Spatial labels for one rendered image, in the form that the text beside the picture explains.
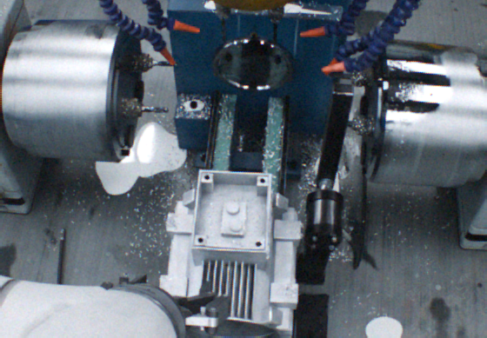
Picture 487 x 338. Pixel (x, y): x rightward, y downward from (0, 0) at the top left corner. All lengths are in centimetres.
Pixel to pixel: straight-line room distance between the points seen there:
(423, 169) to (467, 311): 33
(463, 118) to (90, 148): 60
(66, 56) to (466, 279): 84
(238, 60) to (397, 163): 35
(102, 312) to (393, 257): 90
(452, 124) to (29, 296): 75
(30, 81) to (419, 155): 64
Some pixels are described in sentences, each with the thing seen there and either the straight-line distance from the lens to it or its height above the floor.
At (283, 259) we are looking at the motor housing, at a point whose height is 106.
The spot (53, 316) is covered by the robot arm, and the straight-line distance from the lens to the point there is 44.
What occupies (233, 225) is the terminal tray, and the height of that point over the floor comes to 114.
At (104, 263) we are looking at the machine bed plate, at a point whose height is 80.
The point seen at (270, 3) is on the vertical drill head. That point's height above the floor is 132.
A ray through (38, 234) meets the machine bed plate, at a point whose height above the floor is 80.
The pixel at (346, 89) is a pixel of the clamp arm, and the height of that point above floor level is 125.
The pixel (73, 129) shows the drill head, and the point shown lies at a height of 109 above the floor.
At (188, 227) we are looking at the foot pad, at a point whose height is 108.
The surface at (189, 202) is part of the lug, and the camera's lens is 98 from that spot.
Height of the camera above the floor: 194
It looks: 58 degrees down
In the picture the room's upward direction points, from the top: straight up
